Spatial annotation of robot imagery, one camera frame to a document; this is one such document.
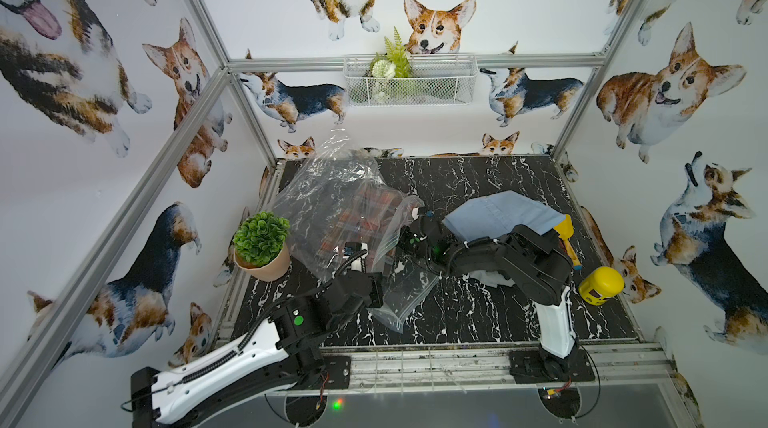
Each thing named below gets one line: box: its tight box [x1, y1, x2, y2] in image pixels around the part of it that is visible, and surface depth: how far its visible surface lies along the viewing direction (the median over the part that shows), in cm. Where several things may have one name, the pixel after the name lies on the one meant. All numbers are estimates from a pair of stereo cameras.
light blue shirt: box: [442, 191, 566, 242], surface depth 93 cm
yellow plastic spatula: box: [553, 214, 582, 268], surface depth 101 cm
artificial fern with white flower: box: [370, 26, 412, 81], surface depth 84 cm
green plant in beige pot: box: [233, 211, 291, 282], surface depth 83 cm
